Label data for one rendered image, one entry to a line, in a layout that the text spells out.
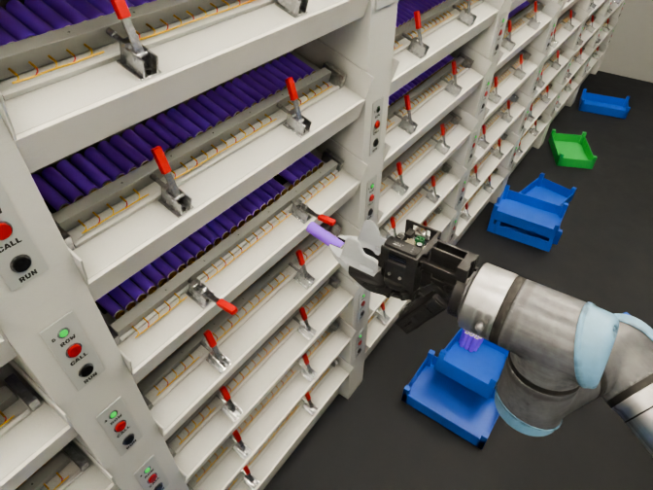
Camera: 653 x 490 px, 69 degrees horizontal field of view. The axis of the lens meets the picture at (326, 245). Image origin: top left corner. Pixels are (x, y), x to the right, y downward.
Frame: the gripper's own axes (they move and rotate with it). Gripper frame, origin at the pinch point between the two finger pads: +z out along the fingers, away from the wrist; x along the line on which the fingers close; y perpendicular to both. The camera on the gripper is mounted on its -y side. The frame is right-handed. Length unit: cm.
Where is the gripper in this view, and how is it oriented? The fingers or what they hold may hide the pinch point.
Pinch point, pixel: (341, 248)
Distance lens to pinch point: 71.7
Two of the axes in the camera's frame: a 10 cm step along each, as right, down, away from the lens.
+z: -8.1, -3.6, 4.6
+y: -0.2, -7.6, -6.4
